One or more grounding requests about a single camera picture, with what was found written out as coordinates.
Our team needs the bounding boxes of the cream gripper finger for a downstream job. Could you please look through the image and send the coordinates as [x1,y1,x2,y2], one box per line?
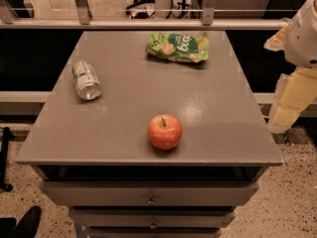
[267,67,317,133]
[264,28,286,52]

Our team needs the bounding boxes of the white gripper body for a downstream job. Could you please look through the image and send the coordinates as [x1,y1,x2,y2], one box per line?
[284,0,317,67]

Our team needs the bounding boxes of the silver green 7up can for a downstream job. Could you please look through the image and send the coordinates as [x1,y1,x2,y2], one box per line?
[72,60,102,100]

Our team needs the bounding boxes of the green snack bag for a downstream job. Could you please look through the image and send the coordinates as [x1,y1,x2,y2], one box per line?
[146,33,209,63]

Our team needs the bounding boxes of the red apple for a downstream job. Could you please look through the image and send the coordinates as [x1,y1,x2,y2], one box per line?
[148,114,182,151]

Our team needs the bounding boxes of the black office chair base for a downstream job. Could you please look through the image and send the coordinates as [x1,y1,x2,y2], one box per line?
[125,0,156,19]

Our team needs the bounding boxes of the grey drawer cabinet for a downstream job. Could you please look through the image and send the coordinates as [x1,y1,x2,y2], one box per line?
[15,30,284,238]

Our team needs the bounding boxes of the bottom grey drawer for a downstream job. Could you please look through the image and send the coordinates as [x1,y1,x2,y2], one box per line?
[88,227,221,238]

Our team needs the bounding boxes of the grey drawer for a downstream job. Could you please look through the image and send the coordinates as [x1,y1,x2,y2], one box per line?
[41,181,259,206]
[70,209,235,228]
[88,227,221,238]

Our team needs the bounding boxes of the middle grey drawer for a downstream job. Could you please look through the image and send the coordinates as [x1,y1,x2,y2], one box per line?
[70,209,235,228]

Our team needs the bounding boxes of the top grey drawer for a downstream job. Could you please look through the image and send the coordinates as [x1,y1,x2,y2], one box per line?
[41,181,259,206]

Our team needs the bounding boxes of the black stand left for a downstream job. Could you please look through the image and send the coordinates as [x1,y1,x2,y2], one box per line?
[0,127,14,191]

